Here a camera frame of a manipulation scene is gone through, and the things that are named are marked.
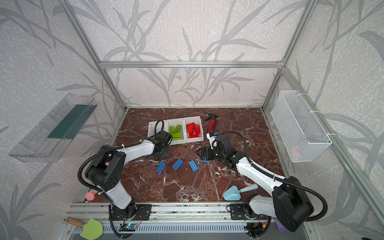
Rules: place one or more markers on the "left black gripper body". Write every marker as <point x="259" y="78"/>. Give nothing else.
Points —
<point x="163" y="151"/>

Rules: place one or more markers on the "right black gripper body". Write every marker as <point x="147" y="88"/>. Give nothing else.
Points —
<point x="208" y="153"/>

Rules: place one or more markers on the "blue lego hollow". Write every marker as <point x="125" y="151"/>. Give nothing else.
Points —
<point x="204" y="161"/>

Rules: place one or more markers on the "blue lego studs up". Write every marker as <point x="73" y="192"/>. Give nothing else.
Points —
<point x="193" y="166"/>

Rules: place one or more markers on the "green lego hollow up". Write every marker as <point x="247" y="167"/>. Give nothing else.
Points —
<point x="176" y="135"/>

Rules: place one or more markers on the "blue lego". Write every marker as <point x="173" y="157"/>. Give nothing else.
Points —
<point x="177" y="164"/>
<point x="160" y="167"/>

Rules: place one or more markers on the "red lego bottom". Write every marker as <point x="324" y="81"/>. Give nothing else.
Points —
<point x="197" y="130"/>

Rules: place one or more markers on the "red lego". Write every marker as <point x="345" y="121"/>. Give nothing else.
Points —
<point x="197" y="130"/>
<point x="191" y="129"/>

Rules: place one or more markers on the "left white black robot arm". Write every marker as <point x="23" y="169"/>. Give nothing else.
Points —
<point x="102" y="172"/>

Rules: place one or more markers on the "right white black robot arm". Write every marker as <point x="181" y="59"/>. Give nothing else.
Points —
<point x="289" y="202"/>

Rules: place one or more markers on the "white left bin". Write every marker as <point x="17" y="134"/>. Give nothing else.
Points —
<point x="152" y="129"/>

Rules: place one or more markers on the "white bin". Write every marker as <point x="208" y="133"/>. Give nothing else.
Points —
<point x="152" y="129"/>
<point x="197" y="121"/>
<point x="175" y="122"/>

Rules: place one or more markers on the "white middle bin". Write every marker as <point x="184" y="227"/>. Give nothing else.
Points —
<point x="175" y="122"/>

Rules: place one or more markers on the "white right bin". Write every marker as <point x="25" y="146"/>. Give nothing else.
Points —
<point x="197" y="121"/>

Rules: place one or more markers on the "red spray bottle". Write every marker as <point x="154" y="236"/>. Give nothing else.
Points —
<point x="212" y="118"/>

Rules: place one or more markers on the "light blue toy shovel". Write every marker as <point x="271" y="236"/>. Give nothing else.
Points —
<point x="234" y="194"/>

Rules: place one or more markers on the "right circuit board wiring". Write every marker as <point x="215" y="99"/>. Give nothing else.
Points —
<point x="256" y="229"/>

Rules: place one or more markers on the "pink watering can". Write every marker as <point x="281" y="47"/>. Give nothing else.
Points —
<point x="90" y="196"/>

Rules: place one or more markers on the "left circuit board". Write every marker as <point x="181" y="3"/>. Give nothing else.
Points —
<point x="128" y="227"/>

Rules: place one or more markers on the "purple toy shovel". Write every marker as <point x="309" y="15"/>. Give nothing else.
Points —
<point x="280" y="226"/>

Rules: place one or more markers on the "green toy shovel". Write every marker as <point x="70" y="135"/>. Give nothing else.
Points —
<point x="91" y="230"/>

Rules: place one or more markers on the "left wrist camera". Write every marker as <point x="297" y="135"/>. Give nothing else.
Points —
<point x="164" y="137"/>

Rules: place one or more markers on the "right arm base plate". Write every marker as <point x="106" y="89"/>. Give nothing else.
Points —
<point x="237" y="212"/>

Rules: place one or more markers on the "aluminium front rail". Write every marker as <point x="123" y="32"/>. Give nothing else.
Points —
<point x="173" y="218"/>

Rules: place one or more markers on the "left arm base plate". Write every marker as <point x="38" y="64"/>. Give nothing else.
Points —
<point x="135" y="212"/>

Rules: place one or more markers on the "white wire basket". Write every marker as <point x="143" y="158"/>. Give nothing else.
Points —
<point x="302" y="133"/>

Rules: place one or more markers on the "clear plastic wall tray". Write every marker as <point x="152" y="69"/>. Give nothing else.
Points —
<point x="50" y="138"/>

